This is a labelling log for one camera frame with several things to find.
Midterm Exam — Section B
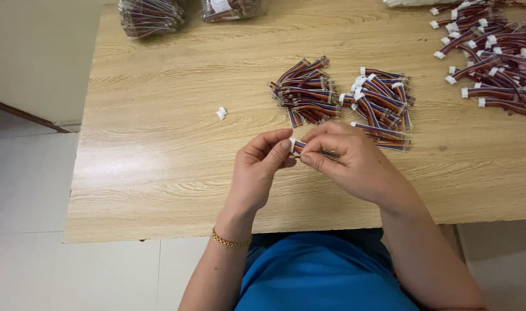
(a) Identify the multicolour ribbon cable with connector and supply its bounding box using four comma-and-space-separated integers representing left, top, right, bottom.
289, 137, 341, 162

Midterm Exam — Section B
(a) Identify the pile of unterminated ribbon cables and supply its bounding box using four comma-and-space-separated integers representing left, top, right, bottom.
267, 55, 342, 129

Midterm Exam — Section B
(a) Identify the pile of cables with connectors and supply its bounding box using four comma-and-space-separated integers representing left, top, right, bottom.
338, 66, 416, 153

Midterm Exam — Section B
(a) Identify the gold chain bracelet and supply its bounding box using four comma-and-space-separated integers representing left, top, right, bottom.
211, 228, 253, 249

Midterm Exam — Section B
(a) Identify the person's blue shirt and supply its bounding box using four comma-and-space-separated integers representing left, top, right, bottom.
234, 229, 421, 311

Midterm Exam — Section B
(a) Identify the person's left hand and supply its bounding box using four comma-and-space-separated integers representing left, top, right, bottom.
227, 128, 297, 215

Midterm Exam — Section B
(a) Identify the clear bag of ribbon cables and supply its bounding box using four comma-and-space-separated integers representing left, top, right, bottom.
118, 0, 187, 39

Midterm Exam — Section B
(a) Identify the person's right hand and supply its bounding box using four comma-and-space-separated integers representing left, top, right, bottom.
299, 121, 413, 208

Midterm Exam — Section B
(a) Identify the large heap of finished cables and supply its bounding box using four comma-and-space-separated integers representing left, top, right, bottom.
429, 0, 526, 126

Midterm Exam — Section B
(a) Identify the clear bag with white label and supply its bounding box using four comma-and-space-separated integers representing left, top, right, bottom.
200, 0, 264, 23

